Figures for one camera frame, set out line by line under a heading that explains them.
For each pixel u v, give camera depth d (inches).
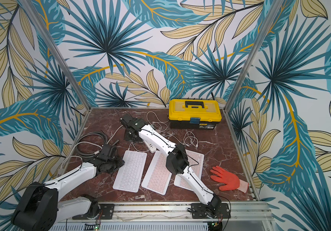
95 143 37.8
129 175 33.1
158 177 33.7
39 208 15.9
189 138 40.4
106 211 28.8
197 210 29.0
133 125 26.2
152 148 37.3
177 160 23.3
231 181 32.9
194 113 38.3
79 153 36.2
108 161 26.6
